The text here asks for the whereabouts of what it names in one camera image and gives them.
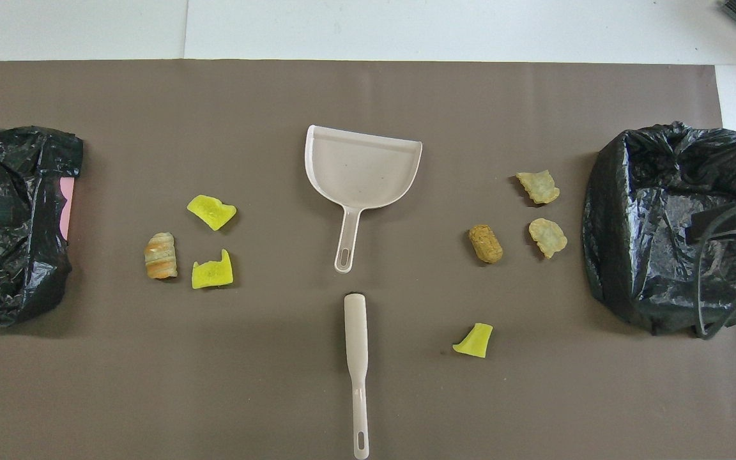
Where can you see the beige sponge piece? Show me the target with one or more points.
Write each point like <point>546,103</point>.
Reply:
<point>548,237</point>
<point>539,187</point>

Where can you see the striped orange beige sponge roll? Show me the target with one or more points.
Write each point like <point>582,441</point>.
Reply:
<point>161,255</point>

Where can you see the yellow green sponge piece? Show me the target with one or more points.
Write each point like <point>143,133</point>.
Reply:
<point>211,275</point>
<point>211,212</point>

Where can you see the brown cork cylinder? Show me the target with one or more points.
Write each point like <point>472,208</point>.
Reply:
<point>486,244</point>

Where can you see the beige plastic dustpan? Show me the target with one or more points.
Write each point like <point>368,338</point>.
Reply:
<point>361,172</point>

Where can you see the beige hand brush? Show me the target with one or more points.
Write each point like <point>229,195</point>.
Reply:
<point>356,332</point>

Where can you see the pink bin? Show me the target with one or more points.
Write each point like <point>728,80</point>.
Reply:
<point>66,204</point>

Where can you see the yellow wedge sponge piece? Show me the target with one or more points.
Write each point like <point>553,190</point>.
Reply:
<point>475,342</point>

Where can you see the brown table mat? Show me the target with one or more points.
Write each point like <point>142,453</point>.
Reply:
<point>368,96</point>

